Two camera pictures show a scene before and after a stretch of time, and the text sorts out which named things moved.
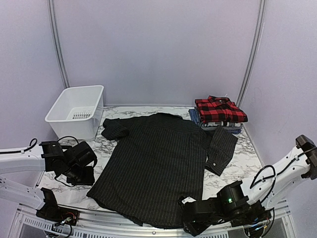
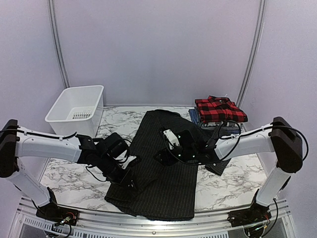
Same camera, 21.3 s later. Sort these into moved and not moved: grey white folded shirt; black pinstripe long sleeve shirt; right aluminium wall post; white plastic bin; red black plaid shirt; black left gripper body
Moved: black pinstripe long sleeve shirt; black left gripper body
Not moved: red black plaid shirt; right aluminium wall post; grey white folded shirt; white plastic bin
